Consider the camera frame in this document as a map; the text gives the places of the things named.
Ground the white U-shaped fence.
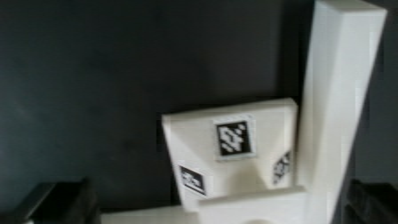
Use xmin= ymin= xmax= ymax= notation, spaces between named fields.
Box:
xmin=296 ymin=0 xmax=387 ymax=224

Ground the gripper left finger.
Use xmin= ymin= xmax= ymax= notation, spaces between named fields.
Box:
xmin=10 ymin=178 xmax=101 ymax=224

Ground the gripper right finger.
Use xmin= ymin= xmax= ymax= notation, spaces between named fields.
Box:
xmin=346 ymin=179 xmax=398 ymax=224

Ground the white lamp base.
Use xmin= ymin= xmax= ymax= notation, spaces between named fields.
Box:
xmin=101 ymin=98 xmax=305 ymax=224

